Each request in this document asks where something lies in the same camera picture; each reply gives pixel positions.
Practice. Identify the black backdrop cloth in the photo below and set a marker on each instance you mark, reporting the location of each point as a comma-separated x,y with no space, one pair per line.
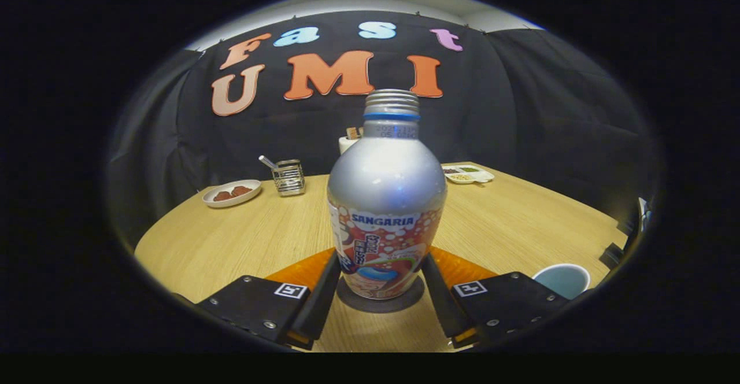
549,112

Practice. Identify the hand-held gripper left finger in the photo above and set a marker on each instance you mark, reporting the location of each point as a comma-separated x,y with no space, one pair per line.
324,303

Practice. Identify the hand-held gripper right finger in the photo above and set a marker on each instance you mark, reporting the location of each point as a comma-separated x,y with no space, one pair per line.
442,309

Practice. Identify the wooden table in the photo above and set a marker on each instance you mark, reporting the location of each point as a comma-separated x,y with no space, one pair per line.
243,245

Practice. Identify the black block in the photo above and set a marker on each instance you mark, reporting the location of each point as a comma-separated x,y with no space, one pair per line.
611,257

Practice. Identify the brown food piece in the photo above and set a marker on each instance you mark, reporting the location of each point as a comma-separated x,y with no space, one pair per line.
241,191
222,196

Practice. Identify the toast slice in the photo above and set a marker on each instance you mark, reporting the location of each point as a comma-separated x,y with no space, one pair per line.
352,133

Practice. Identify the white round plate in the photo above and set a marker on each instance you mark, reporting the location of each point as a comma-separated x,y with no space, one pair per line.
211,202

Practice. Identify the dark brown round coaster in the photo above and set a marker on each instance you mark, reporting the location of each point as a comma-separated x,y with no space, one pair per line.
347,302

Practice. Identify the metal spoon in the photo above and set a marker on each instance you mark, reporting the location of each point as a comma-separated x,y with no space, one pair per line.
267,161

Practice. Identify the white divided food tray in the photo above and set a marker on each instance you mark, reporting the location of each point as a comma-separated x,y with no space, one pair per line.
469,174

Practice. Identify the silver juice bottle printed label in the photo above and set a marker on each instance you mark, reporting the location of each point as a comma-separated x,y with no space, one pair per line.
386,181

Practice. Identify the white cup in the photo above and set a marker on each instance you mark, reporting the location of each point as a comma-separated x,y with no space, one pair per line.
563,280

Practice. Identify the white toaster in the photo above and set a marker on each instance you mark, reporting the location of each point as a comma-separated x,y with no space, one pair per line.
346,144

